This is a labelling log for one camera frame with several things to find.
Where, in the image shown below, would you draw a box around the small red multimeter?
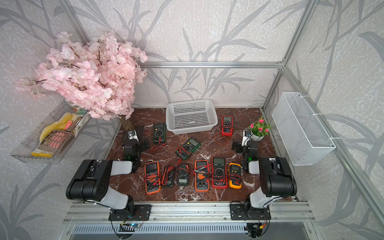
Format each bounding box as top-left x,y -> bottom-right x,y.
221,116 -> 233,137

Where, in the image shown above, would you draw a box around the orange multimeter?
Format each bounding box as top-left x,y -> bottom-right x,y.
194,160 -> 209,193
144,162 -> 161,195

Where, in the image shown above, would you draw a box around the large red multimeter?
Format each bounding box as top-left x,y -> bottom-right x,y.
212,156 -> 228,189

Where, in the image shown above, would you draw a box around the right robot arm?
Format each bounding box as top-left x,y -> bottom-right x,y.
228,130 -> 297,223

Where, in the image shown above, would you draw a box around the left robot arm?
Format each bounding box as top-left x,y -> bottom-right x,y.
66,127 -> 151,222

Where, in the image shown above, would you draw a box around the yellow multimeter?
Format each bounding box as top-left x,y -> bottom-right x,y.
228,163 -> 243,190

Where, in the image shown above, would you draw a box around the small black multimeter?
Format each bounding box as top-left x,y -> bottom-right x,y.
161,165 -> 175,187

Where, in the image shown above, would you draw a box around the green multimeter tilted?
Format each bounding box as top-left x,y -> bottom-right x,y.
175,137 -> 202,160

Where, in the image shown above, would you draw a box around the dark grey green multimeter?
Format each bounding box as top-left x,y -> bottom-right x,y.
177,164 -> 191,186

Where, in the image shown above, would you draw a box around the white plastic basket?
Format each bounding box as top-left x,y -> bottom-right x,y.
166,100 -> 218,135

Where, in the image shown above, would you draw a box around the small potted pink flowers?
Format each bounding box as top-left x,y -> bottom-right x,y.
249,117 -> 271,142

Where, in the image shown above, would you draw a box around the yellow mesh item on shelf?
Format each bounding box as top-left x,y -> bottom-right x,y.
40,113 -> 76,142

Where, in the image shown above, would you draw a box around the pink cherry blossom tree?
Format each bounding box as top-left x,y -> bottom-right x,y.
14,31 -> 148,121

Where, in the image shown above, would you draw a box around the brown pink slotted tool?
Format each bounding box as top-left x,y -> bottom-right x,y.
37,130 -> 71,153

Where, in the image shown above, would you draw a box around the white wire wall basket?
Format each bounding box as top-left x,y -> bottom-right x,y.
272,92 -> 336,166

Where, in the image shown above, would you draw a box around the clear acrylic wall shelf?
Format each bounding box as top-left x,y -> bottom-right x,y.
11,101 -> 91,164

